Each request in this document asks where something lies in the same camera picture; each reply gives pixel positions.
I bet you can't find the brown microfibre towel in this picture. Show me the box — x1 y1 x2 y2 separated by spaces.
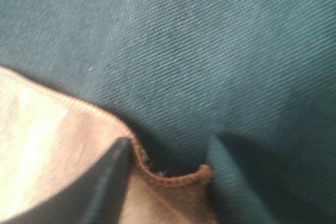
1 67 218 223

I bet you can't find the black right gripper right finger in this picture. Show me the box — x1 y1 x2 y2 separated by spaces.
207 135 278 223

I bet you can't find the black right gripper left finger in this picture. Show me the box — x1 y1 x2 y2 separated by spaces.
6 137 131 223

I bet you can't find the black table cloth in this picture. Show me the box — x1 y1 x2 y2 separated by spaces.
1 0 335 223

